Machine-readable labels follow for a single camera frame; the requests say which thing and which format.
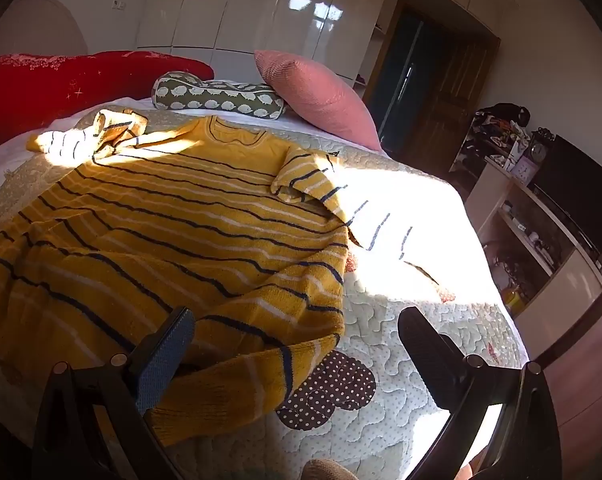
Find pink knit pillow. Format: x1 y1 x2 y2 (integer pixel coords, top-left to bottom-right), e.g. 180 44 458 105
254 50 383 153

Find yellow striped knit sweater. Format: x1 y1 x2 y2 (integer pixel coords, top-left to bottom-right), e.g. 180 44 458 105
0 107 417 448

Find yellow container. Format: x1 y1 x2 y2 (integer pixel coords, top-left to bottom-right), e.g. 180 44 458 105
501 285 526 312

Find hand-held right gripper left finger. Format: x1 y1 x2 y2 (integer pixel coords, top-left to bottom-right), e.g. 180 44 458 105
31 305 197 480

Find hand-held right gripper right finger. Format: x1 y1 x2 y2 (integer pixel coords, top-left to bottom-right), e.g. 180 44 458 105
397 306 564 480

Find pink desk clock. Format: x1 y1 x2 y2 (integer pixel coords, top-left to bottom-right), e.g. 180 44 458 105
511 142 546 186

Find red patterned pillow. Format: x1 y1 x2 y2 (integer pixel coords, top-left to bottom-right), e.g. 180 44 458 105
0 50 215 153

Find green patterned bolster pillow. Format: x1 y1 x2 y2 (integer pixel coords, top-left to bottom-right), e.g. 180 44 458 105
152 71 287 121

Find quilted patchwork bedspread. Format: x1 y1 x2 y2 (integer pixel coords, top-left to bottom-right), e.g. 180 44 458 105
0 105 532 480

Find black television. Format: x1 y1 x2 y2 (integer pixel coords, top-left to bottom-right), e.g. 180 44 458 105
528 134 602 256

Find white shelf unit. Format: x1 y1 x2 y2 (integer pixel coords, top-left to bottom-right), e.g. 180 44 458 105
468 160 602 333

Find dark wooden door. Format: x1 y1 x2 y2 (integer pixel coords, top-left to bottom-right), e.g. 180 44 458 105
366 2 499 176

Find glossy white wardrobe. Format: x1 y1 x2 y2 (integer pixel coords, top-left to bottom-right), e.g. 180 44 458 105
136 0 397 91

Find cluttered rack of bags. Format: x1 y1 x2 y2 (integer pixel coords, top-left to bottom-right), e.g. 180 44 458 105
451 102 532 171

